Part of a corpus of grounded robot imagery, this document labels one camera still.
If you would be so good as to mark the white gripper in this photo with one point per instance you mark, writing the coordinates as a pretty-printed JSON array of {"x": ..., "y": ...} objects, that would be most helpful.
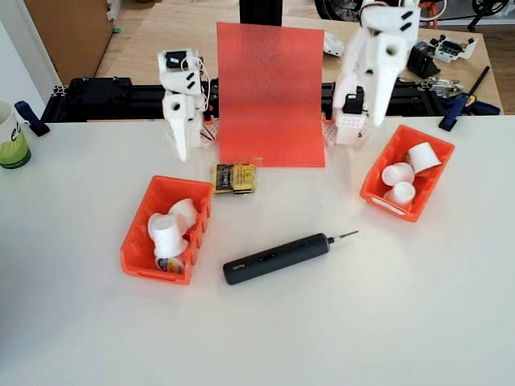
[
  {"x": 387, "y": 56},
  {"x": 177, "y": 110}
]

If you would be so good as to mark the yellow and black packet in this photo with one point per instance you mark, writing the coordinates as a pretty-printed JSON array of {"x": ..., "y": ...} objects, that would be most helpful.
[{"x": 235, "y": 179}]

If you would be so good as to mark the blue lid coffee pod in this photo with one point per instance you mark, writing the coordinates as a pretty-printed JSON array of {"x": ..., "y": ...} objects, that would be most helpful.
[{"x": 186, "y": 209}]

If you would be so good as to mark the white coffee pod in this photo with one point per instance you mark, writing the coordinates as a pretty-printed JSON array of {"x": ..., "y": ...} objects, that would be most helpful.
[
  {"x": 402, "y": 193},
  {"x": 159, "y": 220},
  {"x": 169, "y": 239},
  {"x": 424, "y": 157},
  {"x": 396, "y": 173},
  {"x": 169, "y": 264}
]

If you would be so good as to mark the orange bin with white label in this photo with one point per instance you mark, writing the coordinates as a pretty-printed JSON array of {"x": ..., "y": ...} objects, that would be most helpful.
[{"x": 426, "y": 197}]

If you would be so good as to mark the orange plastic bin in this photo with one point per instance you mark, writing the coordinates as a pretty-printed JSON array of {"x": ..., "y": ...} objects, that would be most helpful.
[{"x": 133, "y": 249}]

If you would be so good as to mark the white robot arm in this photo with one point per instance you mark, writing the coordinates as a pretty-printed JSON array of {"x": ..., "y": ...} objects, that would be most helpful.
[
  {"x": 348, "y": 80},
  {"x": 177, "y": 82}
]

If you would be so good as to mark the black printed part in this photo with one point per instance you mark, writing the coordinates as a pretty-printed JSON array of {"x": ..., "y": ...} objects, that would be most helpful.
[{"x": 422, "y": 62}]

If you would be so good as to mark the silver metal clamp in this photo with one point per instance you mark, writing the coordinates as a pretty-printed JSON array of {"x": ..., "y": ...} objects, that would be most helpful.
[{"x": 442, "y": 86}]

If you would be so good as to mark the blue clamp with black bar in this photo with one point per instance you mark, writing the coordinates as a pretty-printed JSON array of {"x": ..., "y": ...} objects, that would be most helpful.
[{"x": 452, "y": 112}]

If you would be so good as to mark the white device with circuit board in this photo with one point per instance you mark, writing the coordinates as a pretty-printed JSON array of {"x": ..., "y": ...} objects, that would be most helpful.
[{"x": 450, "y": 50}]

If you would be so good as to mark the orange stand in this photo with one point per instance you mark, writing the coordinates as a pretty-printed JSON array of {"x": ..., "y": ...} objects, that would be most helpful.
[{"x": 432, "y": 16}]

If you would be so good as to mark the black bicycle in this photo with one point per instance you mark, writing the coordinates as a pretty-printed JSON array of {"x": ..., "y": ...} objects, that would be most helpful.
[{"x": 338, "y": 10}]

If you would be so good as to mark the red foam sheet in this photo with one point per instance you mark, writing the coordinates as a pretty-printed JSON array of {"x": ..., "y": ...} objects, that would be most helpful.
[{"x": 269, "y": 80}]

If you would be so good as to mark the small green object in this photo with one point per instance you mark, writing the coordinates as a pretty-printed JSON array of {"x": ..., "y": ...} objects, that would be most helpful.
[{"x": 116, "y": 31}]

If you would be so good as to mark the dark grey electric screwdriver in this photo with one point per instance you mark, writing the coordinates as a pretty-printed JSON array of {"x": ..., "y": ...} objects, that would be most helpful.
[{"x": 265, "y": 259}]

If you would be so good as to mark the white and green mug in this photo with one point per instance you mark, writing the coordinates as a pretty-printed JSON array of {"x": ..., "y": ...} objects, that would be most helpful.
[{"x": 12, "y": 132}]

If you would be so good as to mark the black aluminium rail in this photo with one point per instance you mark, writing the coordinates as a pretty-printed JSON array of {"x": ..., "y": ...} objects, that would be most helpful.
[{"x": 120, "y": 102}]

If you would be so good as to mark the black upright post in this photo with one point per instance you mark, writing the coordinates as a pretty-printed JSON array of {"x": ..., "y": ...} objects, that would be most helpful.
[{"x": 260, "y": 10}]

